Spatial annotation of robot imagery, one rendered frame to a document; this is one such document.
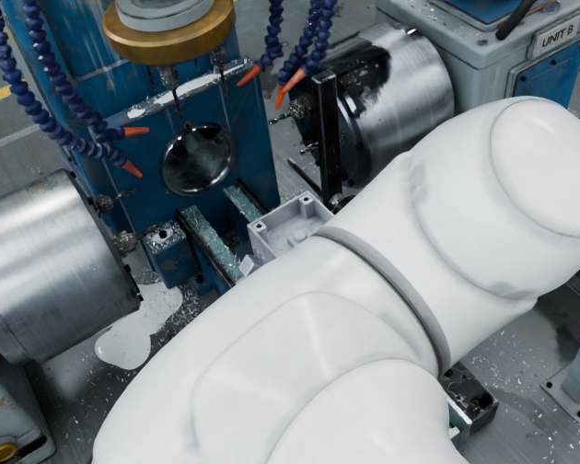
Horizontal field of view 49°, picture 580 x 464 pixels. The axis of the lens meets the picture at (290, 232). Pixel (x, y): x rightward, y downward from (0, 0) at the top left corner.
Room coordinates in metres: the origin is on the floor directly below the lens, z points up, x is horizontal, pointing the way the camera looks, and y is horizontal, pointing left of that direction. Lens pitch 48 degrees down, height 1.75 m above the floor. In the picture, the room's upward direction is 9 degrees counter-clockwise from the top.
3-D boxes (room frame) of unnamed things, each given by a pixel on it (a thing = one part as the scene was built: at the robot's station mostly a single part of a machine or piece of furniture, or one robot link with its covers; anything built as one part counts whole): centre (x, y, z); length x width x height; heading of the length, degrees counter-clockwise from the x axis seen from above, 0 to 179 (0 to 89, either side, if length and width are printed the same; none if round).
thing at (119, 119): (0.92, 0.17, 0.97); 0.30 x 0.11 x 0.34; 116
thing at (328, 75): (0.72, -0.08, 1.12); 0.04 x 0.03 x 0.26; 26
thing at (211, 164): (0.86, 0.14, 1.02); 0.15 x 0.02 x 0.15; 116
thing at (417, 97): (0.92, -0.20, 1.04); 0.41 x 0.25 x 0.25; 116
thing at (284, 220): (0.54, -0.02, 1.11); 0.12 x 0.11 x 0.07; 28
